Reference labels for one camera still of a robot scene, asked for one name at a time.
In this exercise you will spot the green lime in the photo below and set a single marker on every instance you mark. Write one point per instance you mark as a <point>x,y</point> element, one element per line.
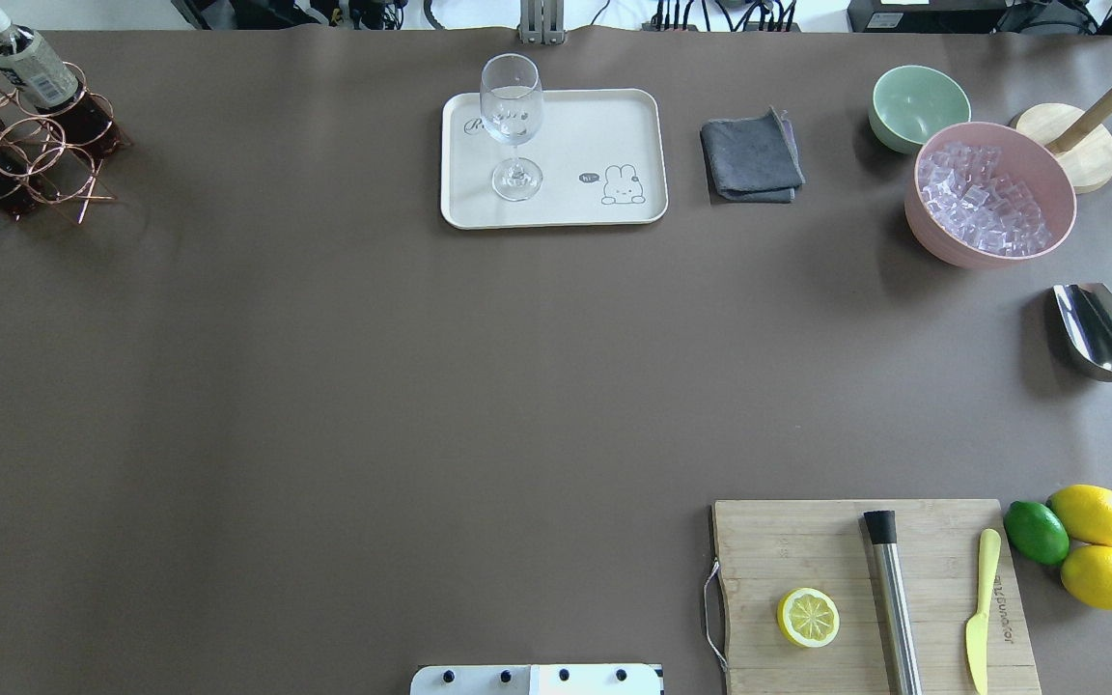
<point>1037,533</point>

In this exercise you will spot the half lemon slice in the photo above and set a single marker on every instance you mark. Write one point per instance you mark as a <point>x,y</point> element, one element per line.
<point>808,617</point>

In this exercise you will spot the copper wire bottle basket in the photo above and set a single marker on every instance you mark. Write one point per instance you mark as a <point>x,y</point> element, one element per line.
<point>56,173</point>

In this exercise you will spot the cream rabbit tray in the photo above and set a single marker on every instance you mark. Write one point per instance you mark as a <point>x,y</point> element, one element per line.
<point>600,153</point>

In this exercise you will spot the clear ice cubes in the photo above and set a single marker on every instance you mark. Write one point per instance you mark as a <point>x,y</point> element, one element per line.
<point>963,189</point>

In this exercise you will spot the tea bottle white cap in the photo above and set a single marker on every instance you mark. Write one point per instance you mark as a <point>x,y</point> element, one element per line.
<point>55,90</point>

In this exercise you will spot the wooden stand with round base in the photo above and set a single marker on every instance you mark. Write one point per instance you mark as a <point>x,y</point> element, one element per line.
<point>1076,137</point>

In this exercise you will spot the pink bowl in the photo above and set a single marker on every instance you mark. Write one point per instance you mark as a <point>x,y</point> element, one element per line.
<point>1021,157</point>

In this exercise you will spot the yellow plastic knife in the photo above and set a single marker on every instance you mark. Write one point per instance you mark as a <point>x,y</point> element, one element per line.
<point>976,629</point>

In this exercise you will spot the green ceramic bowl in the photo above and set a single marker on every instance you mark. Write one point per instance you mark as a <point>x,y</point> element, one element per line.
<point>910,103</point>

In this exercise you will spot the folded grey cloth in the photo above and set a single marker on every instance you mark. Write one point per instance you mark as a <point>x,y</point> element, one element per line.
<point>753,160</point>

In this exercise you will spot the bamboo cutting board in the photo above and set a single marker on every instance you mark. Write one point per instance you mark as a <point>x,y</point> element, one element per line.
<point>766,548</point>

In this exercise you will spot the upper yellow lemon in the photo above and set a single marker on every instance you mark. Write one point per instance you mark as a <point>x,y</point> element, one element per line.
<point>1085,511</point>

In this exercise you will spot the grey aluminium post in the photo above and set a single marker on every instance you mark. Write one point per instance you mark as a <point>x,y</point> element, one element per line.
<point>542,22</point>

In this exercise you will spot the steel ice scoop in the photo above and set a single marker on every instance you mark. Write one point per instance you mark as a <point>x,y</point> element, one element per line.
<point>1086,311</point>

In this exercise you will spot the clear wine glass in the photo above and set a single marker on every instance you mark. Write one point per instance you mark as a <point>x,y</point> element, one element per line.
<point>511,103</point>

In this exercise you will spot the steel muddler black tip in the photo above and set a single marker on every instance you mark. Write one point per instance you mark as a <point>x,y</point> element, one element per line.
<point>884,541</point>

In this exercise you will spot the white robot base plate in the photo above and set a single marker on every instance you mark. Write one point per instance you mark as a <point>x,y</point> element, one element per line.
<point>559,678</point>

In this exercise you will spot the lower yellow lemon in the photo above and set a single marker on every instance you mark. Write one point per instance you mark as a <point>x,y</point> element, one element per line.
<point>1087,575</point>

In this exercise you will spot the yellow lemon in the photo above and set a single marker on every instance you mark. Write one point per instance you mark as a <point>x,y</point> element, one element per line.
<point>1087,575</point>
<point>1085,511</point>

